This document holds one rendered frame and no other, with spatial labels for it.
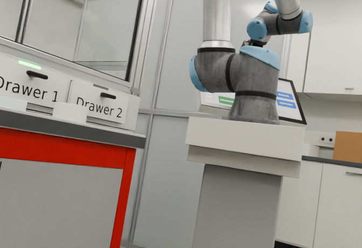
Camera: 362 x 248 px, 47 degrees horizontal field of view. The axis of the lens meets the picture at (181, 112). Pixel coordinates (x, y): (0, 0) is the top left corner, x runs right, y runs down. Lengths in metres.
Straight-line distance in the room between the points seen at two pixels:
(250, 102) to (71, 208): 0.57
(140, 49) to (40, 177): 1.13
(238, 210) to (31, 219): 0.54
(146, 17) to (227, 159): 0.93
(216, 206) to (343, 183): 2.78
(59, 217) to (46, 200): 0.05
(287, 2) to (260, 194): 0.64
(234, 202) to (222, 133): 0.19
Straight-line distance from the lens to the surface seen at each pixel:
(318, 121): 4.65
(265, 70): 1.15
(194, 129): 1.03
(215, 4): 1.25
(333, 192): 3.82
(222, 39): 1.24
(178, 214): 2.95
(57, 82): 1.45
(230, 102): 1.88
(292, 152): 1.00
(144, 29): 1.79
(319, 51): 4.44
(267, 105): 1.14
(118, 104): 1.65
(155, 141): 3.10
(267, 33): 1.52
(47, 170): 0.73
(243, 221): 1.08
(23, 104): 1.01
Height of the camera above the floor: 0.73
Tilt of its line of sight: 6 degrees up
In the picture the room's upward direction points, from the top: 9 degrees clockwise
